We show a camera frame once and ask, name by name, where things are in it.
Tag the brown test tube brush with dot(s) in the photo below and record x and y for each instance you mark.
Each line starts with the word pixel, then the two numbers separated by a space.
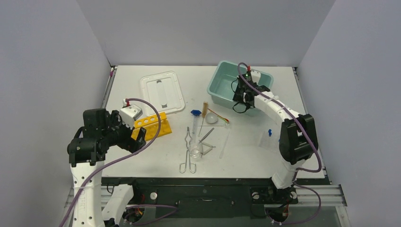
pixel 203 115

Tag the metal tweezers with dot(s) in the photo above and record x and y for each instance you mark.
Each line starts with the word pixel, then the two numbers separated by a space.
pixel 206 135

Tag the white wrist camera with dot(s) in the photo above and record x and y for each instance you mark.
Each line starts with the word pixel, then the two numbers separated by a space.
pixel 129 114
pixel 256 75

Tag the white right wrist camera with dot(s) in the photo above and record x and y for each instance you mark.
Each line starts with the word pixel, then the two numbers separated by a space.
pixel 256 75

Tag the yellow test tube rack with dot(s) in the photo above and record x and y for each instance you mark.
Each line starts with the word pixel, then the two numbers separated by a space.
pixel 151 125

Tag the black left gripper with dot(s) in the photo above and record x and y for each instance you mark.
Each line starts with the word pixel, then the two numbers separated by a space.
pixel 129 144

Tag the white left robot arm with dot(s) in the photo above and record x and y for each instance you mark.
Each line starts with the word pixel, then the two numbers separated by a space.
pixel 87 152

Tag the blue funnel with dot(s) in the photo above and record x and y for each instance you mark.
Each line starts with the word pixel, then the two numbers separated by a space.
pixel 196 116

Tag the small glass beaker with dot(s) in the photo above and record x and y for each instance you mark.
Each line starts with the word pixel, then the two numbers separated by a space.
pixel 196 150

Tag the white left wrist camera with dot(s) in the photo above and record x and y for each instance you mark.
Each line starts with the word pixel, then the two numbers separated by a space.
pixel 129 114

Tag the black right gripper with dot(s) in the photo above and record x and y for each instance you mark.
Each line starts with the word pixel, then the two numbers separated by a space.
pixel 241 96

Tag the red yellow plastic spatula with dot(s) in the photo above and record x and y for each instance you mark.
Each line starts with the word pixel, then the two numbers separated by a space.
pixel 219 116

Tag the white plastic bin lid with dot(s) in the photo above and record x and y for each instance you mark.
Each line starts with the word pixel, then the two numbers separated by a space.
pixel 163 91

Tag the metal crucible tongs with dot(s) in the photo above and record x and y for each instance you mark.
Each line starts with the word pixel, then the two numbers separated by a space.
pixel 188 164

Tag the glass watch dish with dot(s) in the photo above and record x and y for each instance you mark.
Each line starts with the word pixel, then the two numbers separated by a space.
pixel 211 118

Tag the teal plastic bin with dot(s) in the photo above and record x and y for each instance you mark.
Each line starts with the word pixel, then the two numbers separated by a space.
pixel 224 80

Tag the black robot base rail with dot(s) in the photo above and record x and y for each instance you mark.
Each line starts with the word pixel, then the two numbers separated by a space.
pixel 208 197

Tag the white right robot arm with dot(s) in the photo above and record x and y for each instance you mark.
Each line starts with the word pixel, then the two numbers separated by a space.
pixel 297 139

